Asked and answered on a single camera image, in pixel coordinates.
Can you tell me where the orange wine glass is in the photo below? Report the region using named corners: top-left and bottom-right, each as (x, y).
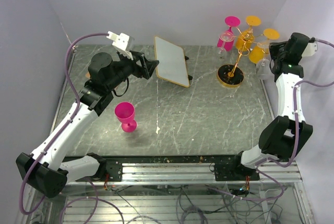
top-left (235, 16), bottom-right (261, 51)
top-left (248, 28), bottom-right (280, 64)

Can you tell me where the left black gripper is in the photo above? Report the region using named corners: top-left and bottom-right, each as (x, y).
top-left (106, 50), bottom-right (160, 91)

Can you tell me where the pink wine glass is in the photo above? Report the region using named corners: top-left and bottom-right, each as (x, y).
top-left (217, 16), bottom-right (241, 53)
top-left (114, 102), bottom-right (137, 133)

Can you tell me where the clear wine glass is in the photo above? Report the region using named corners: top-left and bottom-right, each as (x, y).
top-left (217, 30), bottom-right (234, 58)
top-left (256, 41), bottom-right (271, 80)

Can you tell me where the back orange wine glass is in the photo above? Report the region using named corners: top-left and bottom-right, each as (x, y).
top-left (235, 16), bottom-right (261, 51)

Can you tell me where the right orange wine glass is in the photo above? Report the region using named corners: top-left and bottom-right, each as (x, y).
top-left (248, 28), bottom-right (280, 64)

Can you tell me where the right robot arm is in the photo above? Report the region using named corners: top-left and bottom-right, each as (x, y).
top-left (212, 32), bottom-right (316, 181)

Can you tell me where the aluminium mounting rail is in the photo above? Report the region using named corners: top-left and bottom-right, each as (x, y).
top-left (59, 161), bottom-right (303, 185)

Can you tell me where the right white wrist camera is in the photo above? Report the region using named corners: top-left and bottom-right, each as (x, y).
top-left (302, 37), bottom-right (318, 57)

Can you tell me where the gold wine glass rack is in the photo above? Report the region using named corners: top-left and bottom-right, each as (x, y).
top-left (217, 27), bottom-right (251, 88)

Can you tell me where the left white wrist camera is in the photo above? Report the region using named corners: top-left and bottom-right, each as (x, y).
top-left (106, 31), bottom-right (134, 60)

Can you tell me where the white board yellow rim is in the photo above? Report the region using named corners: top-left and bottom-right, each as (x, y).
top-left (154, 36), bottom-right (190, 88)

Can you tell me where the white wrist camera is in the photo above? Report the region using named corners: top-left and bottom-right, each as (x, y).
top-left (106, 31), bottom-right (134, 60)
top-left (302, 37), bottom-right (318, 57)

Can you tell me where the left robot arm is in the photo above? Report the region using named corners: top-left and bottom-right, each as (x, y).
top-left (16, 51), bottom-right (159, 198)

